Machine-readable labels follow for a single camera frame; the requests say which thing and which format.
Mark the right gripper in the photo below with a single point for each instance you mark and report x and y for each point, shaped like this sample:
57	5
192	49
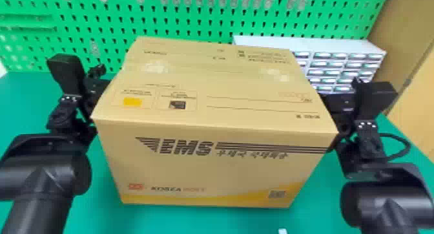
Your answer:
340	108

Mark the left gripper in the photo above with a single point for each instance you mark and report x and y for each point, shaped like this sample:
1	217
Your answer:
91	92

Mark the white drawer cabinet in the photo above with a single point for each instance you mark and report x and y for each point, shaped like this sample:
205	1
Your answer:
334	67

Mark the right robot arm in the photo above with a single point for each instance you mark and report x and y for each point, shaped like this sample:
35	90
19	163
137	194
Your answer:
386	201

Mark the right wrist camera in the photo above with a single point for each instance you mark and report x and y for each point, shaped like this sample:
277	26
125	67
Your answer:
376	97

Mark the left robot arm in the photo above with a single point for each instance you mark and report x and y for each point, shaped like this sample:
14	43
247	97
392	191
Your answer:
40	181

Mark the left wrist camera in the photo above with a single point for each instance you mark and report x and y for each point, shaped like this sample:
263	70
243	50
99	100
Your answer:
66	74

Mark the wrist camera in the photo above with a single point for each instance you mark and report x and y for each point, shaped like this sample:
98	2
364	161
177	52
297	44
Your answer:
66	74
376	97

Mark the cardboard box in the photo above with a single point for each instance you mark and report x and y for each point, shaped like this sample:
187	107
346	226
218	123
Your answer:
217	126

